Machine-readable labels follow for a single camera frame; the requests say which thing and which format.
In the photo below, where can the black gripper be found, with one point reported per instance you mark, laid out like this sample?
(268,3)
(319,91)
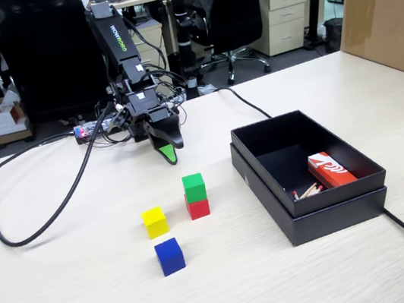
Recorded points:
(142,105)

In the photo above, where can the green cube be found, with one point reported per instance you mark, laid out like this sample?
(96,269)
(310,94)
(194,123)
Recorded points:
(194,188)

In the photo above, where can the black WOWROBO robot arm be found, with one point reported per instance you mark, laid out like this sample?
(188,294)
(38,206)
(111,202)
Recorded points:
(116,38)

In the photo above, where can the red cube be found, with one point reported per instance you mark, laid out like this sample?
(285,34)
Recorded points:
(199,209)

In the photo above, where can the yellow cube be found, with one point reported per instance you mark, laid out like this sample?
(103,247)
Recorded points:
(155,223)

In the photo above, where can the blue cube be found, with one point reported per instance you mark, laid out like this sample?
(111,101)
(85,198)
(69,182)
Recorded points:
(170,258)

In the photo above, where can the controller board with red LED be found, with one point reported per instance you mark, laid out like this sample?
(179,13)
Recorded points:
(85,131)

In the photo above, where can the beige cabinet behind robot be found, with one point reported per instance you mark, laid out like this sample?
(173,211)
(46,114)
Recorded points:
(151,40)

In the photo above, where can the black vertical pole stand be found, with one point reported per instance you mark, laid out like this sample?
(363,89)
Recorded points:
(182,27)

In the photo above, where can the wooden match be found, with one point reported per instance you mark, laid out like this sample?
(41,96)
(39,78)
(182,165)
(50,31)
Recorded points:
(314,192)
(307,188)
(310,192)

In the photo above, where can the black solid-back office chair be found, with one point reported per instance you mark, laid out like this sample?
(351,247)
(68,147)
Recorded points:
(48,53)

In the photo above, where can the black mesh office chair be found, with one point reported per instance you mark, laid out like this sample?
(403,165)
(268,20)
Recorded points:
(237,7)

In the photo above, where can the white boxes stack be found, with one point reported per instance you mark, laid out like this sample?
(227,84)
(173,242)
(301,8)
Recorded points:
(6,119)

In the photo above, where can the red and white packet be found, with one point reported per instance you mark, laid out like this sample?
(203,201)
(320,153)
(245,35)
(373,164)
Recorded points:
(331,171)

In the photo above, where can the beige three-drawer cabinet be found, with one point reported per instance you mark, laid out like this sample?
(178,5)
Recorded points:
(286,19)

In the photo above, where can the black cardboard box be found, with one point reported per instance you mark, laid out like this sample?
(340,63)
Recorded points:
(339,145)

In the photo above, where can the black open box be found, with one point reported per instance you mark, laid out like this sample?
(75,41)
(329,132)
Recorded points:
(336,220)

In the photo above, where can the black trash bin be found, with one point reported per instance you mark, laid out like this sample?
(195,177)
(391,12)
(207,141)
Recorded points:
(334,34)

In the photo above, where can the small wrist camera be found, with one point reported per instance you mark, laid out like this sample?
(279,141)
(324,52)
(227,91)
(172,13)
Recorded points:
(117,116)

